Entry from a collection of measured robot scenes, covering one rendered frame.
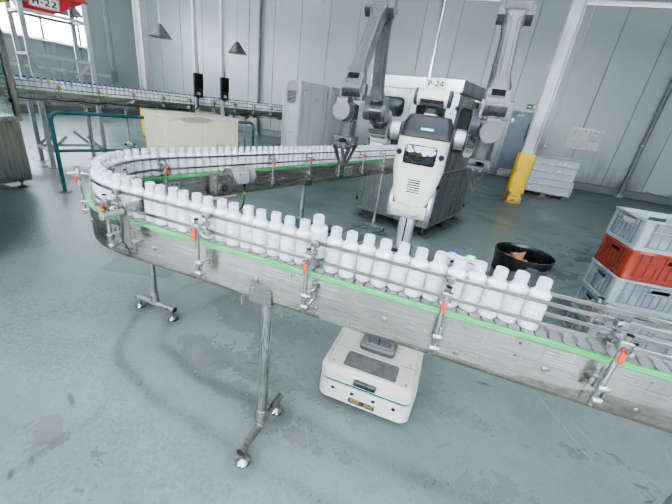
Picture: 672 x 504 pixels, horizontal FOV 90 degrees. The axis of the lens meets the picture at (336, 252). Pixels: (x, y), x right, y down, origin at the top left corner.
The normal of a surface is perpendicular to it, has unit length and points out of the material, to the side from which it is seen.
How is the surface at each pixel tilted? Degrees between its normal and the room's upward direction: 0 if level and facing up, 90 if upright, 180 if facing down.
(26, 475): 0
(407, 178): 90
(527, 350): 90
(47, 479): 0
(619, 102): 90
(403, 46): 90
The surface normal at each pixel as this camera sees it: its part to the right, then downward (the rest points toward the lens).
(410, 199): -0.34, 0.34
